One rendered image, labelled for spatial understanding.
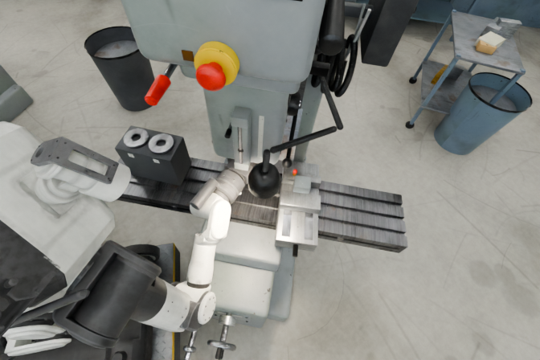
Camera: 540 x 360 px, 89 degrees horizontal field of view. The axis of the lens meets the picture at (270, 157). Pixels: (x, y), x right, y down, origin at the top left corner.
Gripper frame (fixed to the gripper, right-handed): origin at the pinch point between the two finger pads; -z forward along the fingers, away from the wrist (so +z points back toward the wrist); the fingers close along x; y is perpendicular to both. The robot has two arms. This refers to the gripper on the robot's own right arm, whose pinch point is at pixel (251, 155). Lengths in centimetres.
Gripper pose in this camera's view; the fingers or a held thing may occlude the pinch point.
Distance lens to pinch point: 94.2
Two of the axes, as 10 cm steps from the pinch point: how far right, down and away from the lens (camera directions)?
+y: -0.7, 5.9, 8.1
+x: -8.8, -4.2, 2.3
